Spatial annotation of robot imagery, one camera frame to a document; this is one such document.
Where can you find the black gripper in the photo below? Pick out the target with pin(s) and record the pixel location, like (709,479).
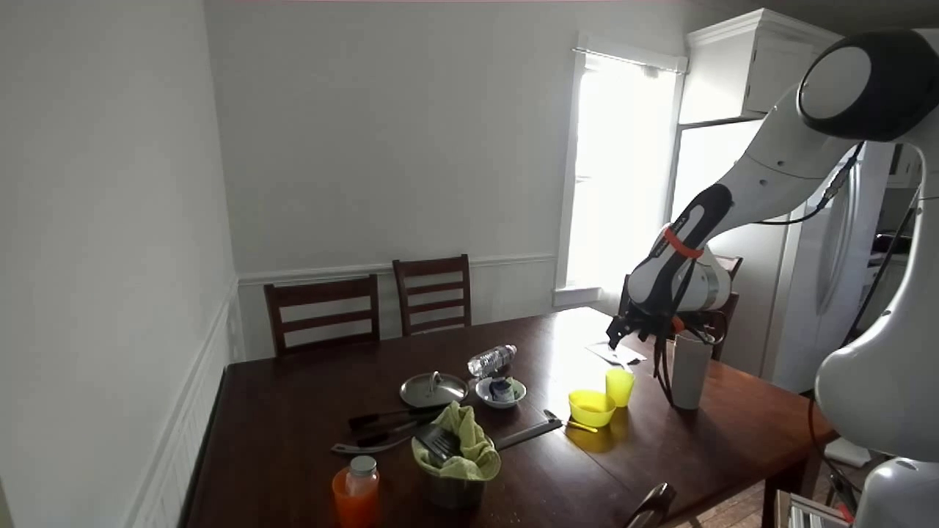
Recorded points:
(640,322)

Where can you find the yellow plastic cup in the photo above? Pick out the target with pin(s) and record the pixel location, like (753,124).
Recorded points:
(617,387)

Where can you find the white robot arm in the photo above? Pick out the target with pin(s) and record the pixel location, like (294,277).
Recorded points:
(882,390)

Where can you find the grey plastic cup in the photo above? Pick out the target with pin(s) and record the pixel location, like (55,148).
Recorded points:
(687,372)

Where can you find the yellow plastic bowl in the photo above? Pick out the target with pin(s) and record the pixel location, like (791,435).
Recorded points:
(590,410)

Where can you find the small white ceramic bowl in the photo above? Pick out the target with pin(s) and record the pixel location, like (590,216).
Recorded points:
(499,391)

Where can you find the black knife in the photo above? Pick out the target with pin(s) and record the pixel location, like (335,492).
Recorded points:
(524,435)

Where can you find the clear plastic water bottle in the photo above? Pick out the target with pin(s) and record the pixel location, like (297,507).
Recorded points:
(495,362)

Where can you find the near dark wooden chair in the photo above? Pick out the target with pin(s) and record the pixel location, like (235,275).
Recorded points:
(652,510)

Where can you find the dark wooden chair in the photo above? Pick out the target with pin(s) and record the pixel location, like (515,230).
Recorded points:
(652,510)
(432,296)
(320,316)

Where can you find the left dark wooden chair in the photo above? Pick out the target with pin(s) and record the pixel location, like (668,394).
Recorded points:
(432,296)

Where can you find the metal pot lid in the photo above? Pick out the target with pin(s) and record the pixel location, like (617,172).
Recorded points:
(432,390)

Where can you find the yellow-green cloth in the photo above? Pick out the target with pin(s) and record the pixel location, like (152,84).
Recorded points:
(457,447)

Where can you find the white refrigerator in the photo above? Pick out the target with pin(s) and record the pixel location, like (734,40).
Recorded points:
(800,285)

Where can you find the right dark wooden chair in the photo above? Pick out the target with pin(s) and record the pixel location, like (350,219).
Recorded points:
(320,316)

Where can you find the white upper cabinet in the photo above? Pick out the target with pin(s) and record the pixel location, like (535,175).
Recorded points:
(744,65)

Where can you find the orange juice bottle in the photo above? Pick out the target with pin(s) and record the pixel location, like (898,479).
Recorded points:
(357,495)

